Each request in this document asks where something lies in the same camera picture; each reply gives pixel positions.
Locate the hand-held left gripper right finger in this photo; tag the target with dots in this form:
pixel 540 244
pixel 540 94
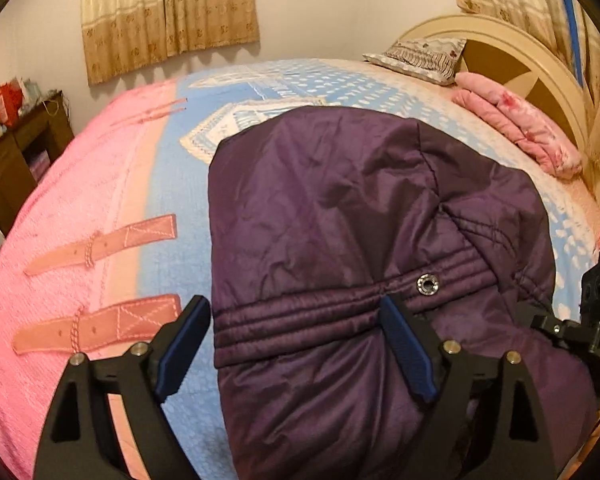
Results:
pixel 407 350

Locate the pink and blue bed blanket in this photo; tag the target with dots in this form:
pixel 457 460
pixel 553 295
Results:
pixel 95 175

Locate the brown wooden desk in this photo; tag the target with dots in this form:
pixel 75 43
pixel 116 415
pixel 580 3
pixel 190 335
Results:
pixel 10 160

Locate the grey patterned pillow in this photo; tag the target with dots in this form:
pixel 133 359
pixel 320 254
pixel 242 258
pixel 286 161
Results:
pixel 420 57

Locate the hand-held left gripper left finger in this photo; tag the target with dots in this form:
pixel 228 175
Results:
pixel 180 355

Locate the cream wooden headboard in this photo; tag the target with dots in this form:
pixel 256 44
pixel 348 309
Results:
pixel 535 55

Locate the red box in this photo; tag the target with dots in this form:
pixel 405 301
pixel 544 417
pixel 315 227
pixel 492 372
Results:
pixel 4 105

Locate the purple quilted jacket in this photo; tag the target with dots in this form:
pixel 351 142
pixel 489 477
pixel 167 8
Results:
pixel 340 200

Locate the purple box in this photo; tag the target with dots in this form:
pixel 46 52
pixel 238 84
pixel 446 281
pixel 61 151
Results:
pixel 40 166

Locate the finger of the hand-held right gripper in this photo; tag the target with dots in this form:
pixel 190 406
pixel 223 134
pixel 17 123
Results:
pixel 555 330

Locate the pink folded quilt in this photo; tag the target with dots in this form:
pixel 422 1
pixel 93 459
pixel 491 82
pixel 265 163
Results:
pixel 525 120

